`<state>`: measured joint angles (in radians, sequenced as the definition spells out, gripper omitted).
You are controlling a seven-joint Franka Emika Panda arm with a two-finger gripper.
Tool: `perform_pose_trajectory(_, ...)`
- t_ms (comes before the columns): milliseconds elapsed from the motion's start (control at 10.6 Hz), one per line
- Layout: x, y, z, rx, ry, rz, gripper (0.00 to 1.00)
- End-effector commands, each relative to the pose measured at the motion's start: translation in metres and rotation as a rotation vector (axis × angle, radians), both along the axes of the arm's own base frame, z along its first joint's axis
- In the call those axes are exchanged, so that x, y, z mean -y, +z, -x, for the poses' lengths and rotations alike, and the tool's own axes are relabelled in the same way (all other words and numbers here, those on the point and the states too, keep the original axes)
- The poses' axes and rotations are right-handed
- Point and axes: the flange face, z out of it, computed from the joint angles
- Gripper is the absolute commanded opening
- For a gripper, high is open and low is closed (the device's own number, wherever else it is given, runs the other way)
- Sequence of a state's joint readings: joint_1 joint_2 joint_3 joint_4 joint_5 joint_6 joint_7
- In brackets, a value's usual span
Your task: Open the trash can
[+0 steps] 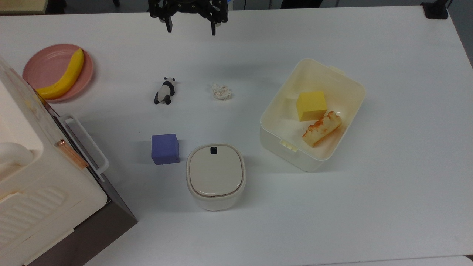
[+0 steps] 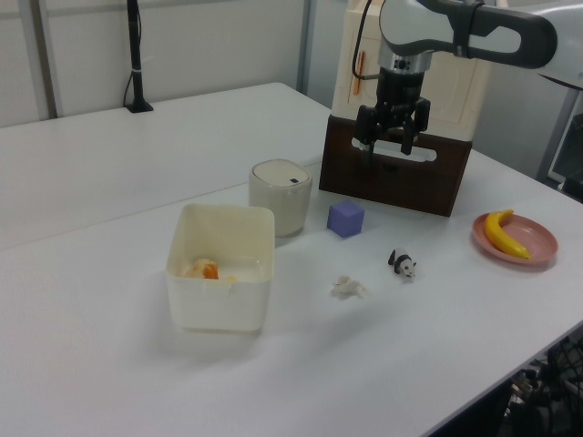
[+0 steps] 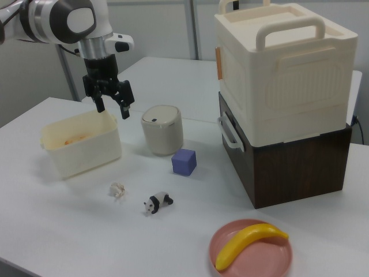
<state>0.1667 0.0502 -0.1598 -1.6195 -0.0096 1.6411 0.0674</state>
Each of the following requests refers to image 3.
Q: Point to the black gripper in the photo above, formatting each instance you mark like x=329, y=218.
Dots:
x=101, y=75

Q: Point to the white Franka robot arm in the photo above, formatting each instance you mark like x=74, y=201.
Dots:
x=49, y=17

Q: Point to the beige round trash can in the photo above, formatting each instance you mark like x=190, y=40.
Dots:
x=162, y=130

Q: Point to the cream plastic tub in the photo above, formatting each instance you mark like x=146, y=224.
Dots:
x=81, y=144

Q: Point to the small white animal figurine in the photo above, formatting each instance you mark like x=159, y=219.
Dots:
x=117, y=190

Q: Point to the purple foam cube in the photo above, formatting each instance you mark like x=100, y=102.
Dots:
x=184, y=162

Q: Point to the panda toy figurine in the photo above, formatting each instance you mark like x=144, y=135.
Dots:
x=157, y=203

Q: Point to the dark wooden drawer box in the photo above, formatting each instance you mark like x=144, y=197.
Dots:
x=285, y=170

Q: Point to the yellow toy banana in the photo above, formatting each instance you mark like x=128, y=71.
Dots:
x=248, y=241

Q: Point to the pink plate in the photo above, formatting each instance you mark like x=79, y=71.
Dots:
x=253, y=254

